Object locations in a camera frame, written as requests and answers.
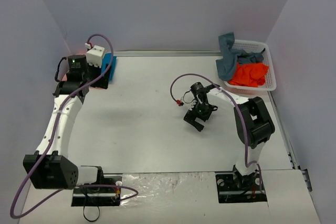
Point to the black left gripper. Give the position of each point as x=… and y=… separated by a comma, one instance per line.
x=102, y=77

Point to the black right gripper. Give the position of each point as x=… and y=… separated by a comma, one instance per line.
x=192, y=118

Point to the pink t shirt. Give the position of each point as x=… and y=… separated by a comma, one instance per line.
x=64, y=78

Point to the teal blue t shirt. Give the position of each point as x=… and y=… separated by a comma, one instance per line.
x=106, y=60

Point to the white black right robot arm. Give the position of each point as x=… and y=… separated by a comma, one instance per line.
x=253, y=122

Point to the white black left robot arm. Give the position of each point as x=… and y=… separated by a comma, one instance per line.
x=49, y=166

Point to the grey t shirt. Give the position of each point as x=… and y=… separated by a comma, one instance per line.
x=226, y=67

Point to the orange t shirt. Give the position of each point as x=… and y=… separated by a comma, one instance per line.
x=249, y=75

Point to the white plastic laundry basket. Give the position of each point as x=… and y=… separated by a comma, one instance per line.
x=270, y=79

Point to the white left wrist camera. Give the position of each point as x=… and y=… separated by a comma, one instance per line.
x=95, y=55

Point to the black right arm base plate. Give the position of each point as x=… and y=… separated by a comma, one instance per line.
x=232, y=189

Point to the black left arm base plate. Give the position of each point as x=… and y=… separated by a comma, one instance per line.
x=95, y=196

